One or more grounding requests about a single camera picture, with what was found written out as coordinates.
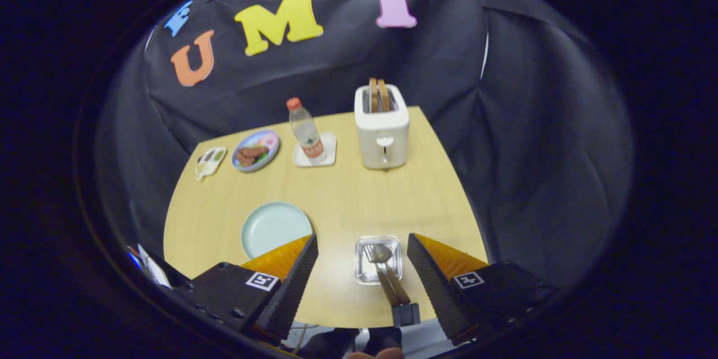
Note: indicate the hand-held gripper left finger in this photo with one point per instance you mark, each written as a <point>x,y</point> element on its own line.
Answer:
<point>297,286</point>

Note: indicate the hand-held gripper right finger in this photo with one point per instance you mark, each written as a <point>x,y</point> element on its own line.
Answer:
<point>435,286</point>

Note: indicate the small black block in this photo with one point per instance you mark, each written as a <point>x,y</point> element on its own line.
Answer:
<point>406,314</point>

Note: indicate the pale green plate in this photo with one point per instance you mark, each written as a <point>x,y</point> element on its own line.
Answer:
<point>272,227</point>

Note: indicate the person's dark trousers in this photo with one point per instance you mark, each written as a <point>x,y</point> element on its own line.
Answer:
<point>331,342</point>

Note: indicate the clear square glass dish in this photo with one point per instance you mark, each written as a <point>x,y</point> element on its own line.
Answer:
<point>362,274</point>

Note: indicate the white square coaster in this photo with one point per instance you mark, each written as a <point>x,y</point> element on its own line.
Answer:
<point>330,151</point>

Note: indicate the brown toy meat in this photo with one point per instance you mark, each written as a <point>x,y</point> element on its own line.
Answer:
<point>251,155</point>

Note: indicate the white toaster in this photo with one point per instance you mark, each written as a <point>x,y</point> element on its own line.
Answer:
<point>381,151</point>

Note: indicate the white and blue object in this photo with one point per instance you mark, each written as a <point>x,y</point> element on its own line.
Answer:
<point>151,269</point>

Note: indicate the colourful patterned plate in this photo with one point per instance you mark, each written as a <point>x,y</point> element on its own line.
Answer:
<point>270,140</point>

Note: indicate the white divided sauce dish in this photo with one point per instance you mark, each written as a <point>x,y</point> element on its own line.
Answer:
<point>212,161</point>

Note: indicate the clear bottle with red cap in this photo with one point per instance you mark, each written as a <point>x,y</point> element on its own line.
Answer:
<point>305,132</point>

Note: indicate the brown bread slice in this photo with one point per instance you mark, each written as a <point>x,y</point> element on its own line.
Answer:
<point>384,95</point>
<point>373,95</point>

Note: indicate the black backdrop cloth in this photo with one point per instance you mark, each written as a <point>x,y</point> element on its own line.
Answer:
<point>336,61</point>

